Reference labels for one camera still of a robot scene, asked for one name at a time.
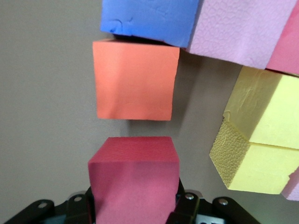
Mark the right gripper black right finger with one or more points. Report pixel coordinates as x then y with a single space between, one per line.
189 207

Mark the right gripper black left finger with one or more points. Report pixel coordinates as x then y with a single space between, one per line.
70 210

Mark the red foam block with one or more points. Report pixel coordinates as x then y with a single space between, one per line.
133 179
286 46

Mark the notched yellow foam block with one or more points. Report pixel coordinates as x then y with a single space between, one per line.
252 168

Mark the orange foam block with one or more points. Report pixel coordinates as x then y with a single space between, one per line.
135 79

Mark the purple foam block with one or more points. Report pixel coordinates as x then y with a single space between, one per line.
149 18

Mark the brown table cover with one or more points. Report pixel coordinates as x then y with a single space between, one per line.
46 93

